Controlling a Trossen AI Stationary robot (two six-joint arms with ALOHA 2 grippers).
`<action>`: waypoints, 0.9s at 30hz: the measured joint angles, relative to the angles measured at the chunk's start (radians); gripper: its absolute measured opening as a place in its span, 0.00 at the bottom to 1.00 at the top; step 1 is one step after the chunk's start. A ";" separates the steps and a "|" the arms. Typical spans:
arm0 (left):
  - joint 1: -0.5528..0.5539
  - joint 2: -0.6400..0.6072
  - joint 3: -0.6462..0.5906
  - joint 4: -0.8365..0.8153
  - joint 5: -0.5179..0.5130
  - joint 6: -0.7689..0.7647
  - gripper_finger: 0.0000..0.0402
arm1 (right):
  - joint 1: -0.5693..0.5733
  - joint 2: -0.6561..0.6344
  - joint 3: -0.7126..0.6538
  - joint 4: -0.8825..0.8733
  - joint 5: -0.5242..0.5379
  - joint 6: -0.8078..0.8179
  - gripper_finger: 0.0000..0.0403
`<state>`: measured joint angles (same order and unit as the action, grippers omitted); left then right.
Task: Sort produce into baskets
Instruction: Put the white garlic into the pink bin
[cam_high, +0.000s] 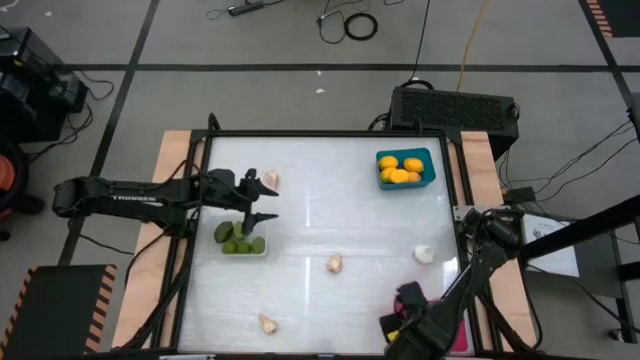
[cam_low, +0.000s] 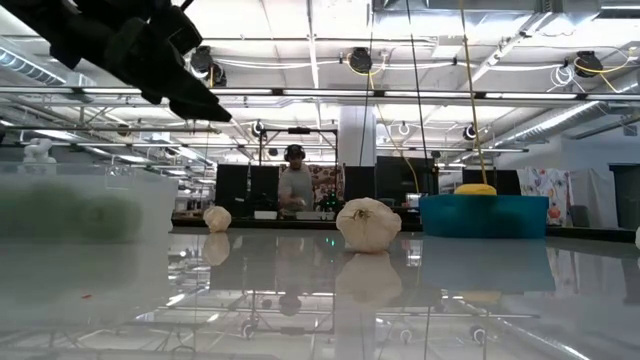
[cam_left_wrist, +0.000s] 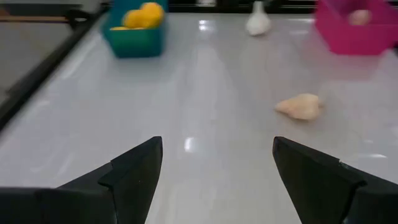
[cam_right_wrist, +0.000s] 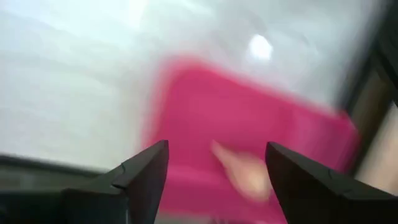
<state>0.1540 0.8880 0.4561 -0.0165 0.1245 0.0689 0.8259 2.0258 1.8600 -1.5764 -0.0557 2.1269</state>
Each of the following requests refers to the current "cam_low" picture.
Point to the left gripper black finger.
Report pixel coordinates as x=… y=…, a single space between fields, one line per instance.
x=205 y=112
x=150 y=65

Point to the green lime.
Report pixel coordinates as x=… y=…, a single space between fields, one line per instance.
x=45 y=212
x=112 y=219

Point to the small white garlic bulb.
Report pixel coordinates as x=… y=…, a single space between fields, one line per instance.
x=217 y=219

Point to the blue plastic basket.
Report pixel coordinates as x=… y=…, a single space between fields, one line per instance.
x=485 y=217

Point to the white robot figure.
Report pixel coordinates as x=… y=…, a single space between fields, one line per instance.
x=39 y=150

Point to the white floral cloth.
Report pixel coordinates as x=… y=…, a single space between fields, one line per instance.
x=545 y=185

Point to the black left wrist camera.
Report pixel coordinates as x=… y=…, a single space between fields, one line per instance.
x=175 y=30

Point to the large white garlic bulb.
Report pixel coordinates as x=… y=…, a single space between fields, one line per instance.
x=370 y=227

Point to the silver ventilation duct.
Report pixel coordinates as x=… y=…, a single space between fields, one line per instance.
x=550 y=122

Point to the grey chair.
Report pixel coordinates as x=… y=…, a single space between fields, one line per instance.
x=580 y=215

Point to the person's black headphones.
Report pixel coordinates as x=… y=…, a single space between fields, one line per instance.
x=287 y=154

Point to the black partition panel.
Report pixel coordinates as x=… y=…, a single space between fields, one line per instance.
x=232 y=187
x=264 y=185
x=505 y=181
x=395 y=180
x=360 y=182

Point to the silver metal container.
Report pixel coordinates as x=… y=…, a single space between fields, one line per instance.
x=414 y=200

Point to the white support column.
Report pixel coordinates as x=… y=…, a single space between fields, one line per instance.
x=350 y=140

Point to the yellow lemon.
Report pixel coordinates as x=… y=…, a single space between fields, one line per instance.
x=475 y=190

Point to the brown dotted patterned cloth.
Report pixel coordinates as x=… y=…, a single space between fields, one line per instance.
x=325 y=175

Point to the small white box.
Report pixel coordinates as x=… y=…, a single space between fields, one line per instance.
x=265 y=214

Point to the white translucent plastic basket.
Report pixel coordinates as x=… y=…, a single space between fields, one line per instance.
x=150 y=215

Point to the dark cabinet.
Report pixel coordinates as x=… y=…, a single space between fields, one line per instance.
x=627 y=195

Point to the person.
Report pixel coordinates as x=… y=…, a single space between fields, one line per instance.
x=296 y=187

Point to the black device with green lights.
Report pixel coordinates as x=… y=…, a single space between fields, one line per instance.
x=332 y=202

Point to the black metal frame rig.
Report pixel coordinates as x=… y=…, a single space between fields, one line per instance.
x=299 y=130

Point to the long ceiling light bar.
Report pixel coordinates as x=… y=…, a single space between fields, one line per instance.
x=325 y=92

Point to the plain white cloth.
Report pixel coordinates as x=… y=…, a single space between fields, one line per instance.
x=592 y=187

